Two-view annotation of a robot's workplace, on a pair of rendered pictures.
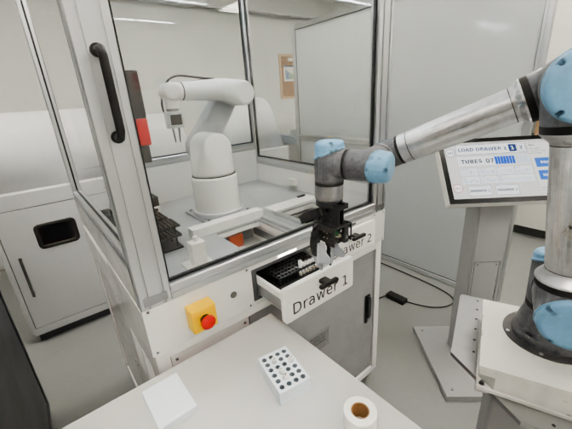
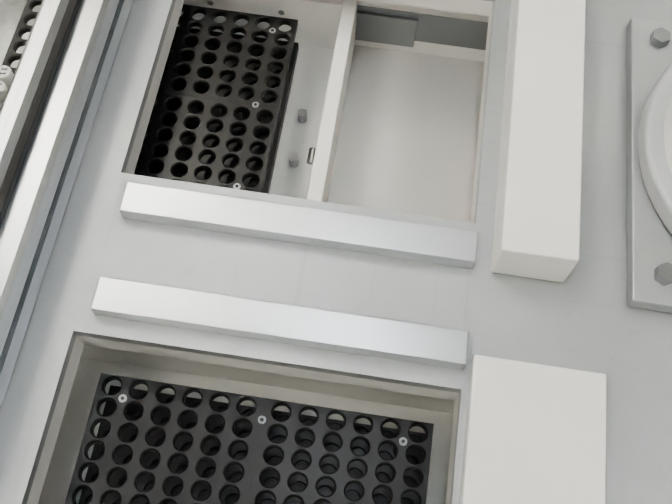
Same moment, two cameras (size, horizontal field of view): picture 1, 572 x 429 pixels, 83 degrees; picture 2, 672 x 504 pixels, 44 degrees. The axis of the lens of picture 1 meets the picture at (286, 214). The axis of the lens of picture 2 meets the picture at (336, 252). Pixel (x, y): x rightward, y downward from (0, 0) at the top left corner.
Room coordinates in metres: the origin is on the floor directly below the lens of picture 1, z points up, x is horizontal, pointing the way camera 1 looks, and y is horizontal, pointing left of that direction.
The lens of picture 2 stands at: (1.38, -0.13, 1.44)
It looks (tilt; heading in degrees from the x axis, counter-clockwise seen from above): 65 degrees down; 133
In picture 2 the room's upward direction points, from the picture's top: 4 degrees clockwise
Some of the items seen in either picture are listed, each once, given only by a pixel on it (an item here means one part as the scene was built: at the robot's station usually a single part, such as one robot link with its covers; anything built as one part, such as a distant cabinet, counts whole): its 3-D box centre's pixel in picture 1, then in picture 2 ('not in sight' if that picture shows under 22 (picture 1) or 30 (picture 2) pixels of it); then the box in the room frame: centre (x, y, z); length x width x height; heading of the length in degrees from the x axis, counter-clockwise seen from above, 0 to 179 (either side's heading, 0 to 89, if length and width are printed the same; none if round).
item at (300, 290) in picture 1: (319, 287); not in sight; (0.84, -0.09, 0.87); 0.29 x 0.02 x 0.11; 128
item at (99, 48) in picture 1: (110, 94); not in sight; (0.68, 0.33, 1.45); 0.05 x 0.03 x 0.19; 38
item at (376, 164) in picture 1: (370, 164); not in sight; (0.76, -0.21, 1.26); 0.11 x 0.11 x 0.08; 56
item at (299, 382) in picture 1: (283, 374); not in sight; (0.62, 0.03, 0.78); 0.12 x 0.08 x 0.04; 28
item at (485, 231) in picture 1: (483, 280); not in sight; (1.36, -0.95, 0.51); 0.50 x 0.45 x 1.02; 176
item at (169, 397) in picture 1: (168, 400); not in sight; (0.57, 0.31, 0.77); 0.13 x 0.09 x 0.02; 38
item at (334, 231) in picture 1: (331, 220); not in sight; (0.80, -0.12, 1.10); 0.09 x 0.08 x 0.12; 38
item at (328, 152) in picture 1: (330, 162); not in sight; (0.80, -0.12, 1.26); 0.09 x 0.08 x 0.11; 56
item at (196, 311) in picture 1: (202, 315); not in sight; (0.74, 0.25, 0.88); 0.07 x 0.05 x 0.07; 128
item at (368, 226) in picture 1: (351, 241); not in sight; (1.15, -0.25, 0.87); 0.29 x 0.02 x 0.11; 128
